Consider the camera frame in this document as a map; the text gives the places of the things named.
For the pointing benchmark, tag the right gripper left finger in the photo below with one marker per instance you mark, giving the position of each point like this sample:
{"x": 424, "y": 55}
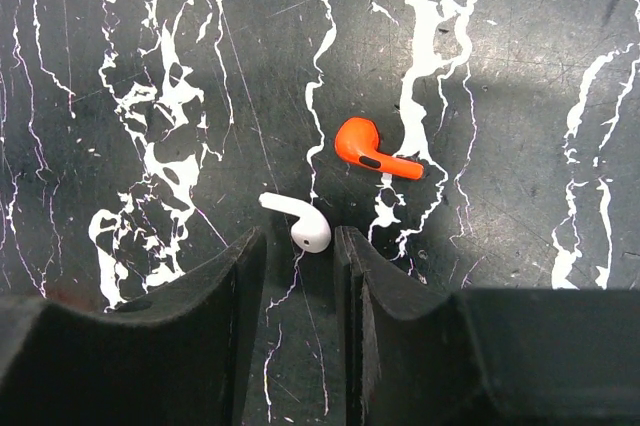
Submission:
{"x": 179, "y": 355}

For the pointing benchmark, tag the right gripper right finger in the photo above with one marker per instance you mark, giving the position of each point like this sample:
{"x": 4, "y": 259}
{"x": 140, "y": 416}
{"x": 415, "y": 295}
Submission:
{"x": 480, "y": 356}

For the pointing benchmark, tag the white earbud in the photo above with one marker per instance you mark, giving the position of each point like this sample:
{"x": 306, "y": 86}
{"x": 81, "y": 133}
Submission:
{"x": 311, "y": 231}

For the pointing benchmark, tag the red earbud upper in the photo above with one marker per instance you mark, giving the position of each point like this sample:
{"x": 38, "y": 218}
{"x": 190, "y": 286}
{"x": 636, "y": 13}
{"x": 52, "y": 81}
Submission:
{"x": 357, "y": 142}

